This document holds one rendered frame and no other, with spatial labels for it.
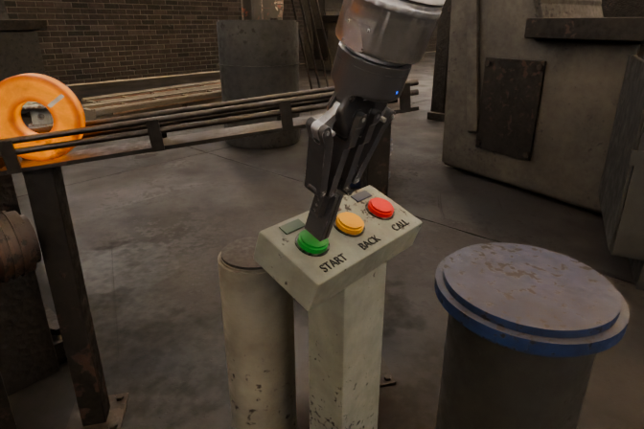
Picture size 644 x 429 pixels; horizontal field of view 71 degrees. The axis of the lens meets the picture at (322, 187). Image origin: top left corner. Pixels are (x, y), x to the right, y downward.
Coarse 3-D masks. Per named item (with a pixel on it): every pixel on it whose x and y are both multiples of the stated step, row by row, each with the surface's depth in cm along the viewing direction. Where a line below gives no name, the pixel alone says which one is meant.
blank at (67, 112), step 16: (16, 80) 78; (32, 80) 78; (48, 80) 79; (0, 96) 78; (16, 96) 79; (32, 96) 79; (48, 96) 80; (64, 96) 80; (0, 112) 79; (16, 112) 81; (64, 112) 81; (80, 112) 83; (0, 128) 80; (16, 128) 81; (64, 128) 82; (16, 144) 82; (32, 144) 82; (48, 160) 84
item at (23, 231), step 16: (0, 224) 82; (16, 224) 83; (0, 240) 81; (16, 240) 82; (32, 240) 84; (0, 256) 80; (16, 256) 82; (32, 256) 84; (0, 272) 81; (16, 272) 83; (0, 384) 86; (0, 400) 87; (0, 416) 88
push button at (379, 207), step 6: (372, 198) 70; (378, 198) 69; (372, 204) 68; (378, 204) 68; (384, 204) 69; (390, 204) 69; (372, 210) 67; (378, 210) 67; (384, 210) 67; (390, 210) 68; (384, 216) 67
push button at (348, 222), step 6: (336, 216) 63; (342, 216) 63; (348, 216) 63; (354, 216) 64; (336, 222) 63; (342, 222) 62; (348, 222) 62; (354, 222) 63; (360, 222) 63; (342, 228) 62; (348, 228) 62; (354, 228) 62; (360, 228) 63; (354, 234) 62
